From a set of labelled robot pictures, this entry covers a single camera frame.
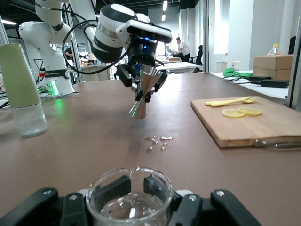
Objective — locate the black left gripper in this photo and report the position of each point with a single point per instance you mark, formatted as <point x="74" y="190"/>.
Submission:
<point x="143" y="53"/>

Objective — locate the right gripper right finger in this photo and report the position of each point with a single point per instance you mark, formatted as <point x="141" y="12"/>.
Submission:
<point x="211" y="212"/>

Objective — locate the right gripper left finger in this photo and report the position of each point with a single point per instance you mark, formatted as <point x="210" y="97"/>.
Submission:
<point x="47" y="207"/>

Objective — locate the steel double jigger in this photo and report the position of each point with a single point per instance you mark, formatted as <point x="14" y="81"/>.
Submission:
<point x="148" y="80"/>

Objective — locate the clear glass measuring cup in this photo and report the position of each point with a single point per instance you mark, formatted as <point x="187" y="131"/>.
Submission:
<point x="129" y="207"/>

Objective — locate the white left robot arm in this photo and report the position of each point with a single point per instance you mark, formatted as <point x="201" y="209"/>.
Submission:
<point x="47" y="37"/>

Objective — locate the white paper cup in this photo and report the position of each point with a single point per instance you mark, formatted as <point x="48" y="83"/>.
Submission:
<point x="235" y="66"/>

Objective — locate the white office table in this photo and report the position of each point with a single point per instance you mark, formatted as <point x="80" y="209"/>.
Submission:
<point x="181" y="66"/>

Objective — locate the person in white shirt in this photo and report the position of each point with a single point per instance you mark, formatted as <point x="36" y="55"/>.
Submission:
<point x="184" y="48"/>

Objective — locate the black office chair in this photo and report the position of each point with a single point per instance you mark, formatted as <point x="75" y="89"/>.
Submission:
<point x="200" y="55"/>

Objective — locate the scattered metal bits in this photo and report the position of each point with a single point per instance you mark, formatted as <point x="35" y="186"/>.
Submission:
<point x="162" y="139"/>

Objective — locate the brown table cover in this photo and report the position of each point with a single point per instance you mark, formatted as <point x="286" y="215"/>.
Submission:
<point x="82" y="153"/>

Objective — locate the ceiling strip light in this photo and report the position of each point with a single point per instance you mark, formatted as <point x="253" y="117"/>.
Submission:
<point x="164" y="5"/>
<point x="8" y="22"/>

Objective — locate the white waste bin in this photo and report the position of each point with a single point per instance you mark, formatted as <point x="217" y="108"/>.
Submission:
<point x="221" y="66"/>

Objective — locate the person in dark clothes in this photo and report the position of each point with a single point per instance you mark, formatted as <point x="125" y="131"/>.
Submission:
<point x="68" y="55"/>

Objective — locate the green cloth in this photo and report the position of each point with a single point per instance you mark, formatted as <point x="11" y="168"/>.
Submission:
<point x="235" y="73"/>

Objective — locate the lemon slice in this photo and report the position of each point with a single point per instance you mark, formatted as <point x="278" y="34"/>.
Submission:
<point x="232" y="113"/>
<point x="251" y="111"/>

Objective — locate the wooden cutting board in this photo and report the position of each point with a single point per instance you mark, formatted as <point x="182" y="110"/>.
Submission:
<point x="270" y="127"/>

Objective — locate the yellow plastic fork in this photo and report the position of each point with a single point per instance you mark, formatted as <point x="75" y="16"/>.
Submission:
<point x="251" y="99"/>

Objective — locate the black power adapter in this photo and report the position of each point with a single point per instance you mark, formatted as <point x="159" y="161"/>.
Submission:
<point x="258" y="78"/>
<point x="275" y="83"/>

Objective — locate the cardboard box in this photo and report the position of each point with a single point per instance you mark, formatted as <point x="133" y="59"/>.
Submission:
<point x="265" y="73"/>
<point x="272" y="62"/>

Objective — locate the green sleeved glass bottle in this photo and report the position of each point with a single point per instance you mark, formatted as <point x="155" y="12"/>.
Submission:
<point x="18" y="82"/>

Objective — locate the white side table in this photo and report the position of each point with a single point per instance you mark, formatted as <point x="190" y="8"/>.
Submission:
<point x="270" y="92"/>

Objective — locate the plastic bottle yellow cap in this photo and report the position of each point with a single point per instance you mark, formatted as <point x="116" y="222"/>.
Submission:
<point x="275" y="49"/>

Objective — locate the dark tall chair back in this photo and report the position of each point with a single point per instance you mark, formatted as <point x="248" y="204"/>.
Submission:
<point x="293" y="46"/>

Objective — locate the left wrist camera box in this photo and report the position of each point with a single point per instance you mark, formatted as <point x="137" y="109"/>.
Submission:
<point x="148" y="29"/>

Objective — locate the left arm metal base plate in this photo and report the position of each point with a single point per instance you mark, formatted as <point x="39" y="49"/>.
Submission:
<point x="61" y="96"/>

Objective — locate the vertical camera stand post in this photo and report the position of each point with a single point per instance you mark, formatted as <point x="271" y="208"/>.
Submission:
<point x="295" y="58"/>

